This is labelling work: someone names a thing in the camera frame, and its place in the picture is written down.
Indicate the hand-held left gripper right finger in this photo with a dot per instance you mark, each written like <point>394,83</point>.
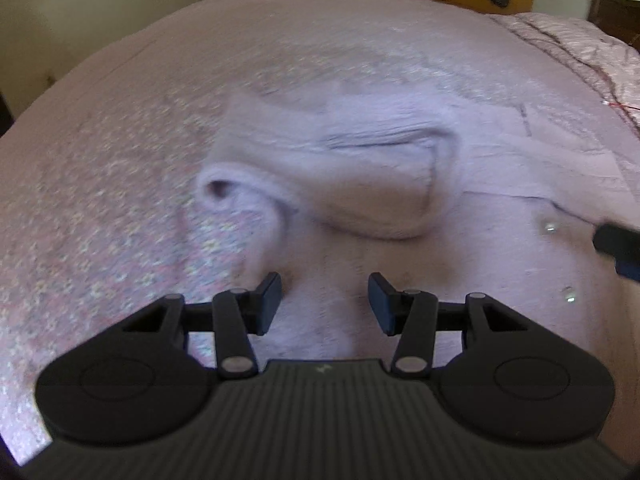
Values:
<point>380,300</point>

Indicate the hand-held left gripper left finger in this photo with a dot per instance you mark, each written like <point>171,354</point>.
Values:
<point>270,297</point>

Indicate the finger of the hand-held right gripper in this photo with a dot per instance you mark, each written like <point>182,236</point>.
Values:
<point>620,245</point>

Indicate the pink knit cardigan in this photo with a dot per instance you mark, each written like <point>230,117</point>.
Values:
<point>375,195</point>

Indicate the pink quilted blanket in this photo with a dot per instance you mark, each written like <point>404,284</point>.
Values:
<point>575,40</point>

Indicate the dark wooden headboard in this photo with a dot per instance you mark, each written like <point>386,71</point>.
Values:
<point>612,12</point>

